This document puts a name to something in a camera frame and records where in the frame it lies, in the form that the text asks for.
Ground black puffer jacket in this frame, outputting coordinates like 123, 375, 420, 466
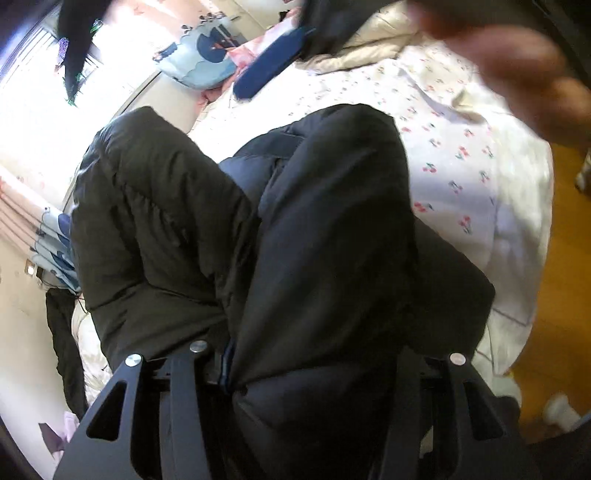
68, 103, 532, 480

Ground purple folded clothes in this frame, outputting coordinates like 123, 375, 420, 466
38, 411, 79, 463

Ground person's right hand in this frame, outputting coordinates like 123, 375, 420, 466
408, 2, 590, 150

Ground blue patterned curtain right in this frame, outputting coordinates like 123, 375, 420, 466
152, 11, 246, 91

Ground blue patterned curtain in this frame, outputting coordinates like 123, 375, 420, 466
32, 207, 81, 294
152, 11, 246, 91

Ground cream quilted blanket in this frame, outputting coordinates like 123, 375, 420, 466
295, 1, 421, 74

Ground blue patterned curtain left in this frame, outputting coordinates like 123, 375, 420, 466
32, 207, 81, 294

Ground white cherry print bedsheet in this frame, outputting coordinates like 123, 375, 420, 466
189, 39, 554, 393

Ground black garment by wall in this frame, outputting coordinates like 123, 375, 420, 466
45, 288, 88, 420

